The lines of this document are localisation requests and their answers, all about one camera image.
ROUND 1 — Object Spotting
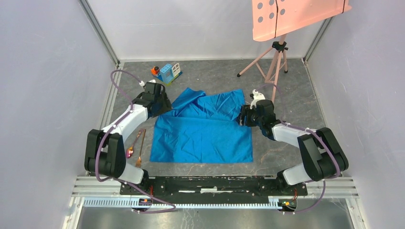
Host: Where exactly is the blue cloth napkin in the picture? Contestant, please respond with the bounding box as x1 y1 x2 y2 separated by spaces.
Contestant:
149 88 253 164

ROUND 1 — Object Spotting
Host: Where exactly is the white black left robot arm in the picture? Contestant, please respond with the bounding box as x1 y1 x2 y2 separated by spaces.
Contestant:
84 81 172 195

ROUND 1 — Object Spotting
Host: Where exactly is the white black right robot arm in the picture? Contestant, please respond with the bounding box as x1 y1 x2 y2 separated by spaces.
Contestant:
237 99 349 195

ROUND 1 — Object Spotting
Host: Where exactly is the colourful toy block house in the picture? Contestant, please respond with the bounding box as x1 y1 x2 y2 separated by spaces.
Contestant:
150 63 182 85

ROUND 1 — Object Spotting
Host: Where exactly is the pink purple metallic spoon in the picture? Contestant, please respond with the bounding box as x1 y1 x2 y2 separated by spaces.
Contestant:
126 128 145 158

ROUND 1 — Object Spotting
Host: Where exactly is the copper metallic fork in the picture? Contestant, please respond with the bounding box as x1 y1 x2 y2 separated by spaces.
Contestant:
135 129 146 168

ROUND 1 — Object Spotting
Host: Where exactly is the pink music stand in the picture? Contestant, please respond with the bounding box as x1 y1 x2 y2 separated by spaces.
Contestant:
236 0 352 85

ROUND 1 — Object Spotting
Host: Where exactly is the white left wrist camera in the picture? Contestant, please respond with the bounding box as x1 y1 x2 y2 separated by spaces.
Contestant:
139 79 156 88

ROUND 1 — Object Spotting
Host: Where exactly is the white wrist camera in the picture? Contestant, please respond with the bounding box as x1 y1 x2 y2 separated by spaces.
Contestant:
250 89 266 109
139 79 156 88

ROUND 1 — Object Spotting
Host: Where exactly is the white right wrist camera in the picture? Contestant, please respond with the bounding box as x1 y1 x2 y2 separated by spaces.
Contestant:
250 89 266 109

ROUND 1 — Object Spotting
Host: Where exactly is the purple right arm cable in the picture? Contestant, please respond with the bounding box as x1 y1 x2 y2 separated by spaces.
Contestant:
250 83 341 216

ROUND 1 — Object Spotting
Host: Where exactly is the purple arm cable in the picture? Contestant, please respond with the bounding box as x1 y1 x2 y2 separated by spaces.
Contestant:
95 69 177 215
250 83 341 216

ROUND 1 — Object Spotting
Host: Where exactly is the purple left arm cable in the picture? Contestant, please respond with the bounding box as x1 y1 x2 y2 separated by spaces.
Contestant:
95 69 177 215

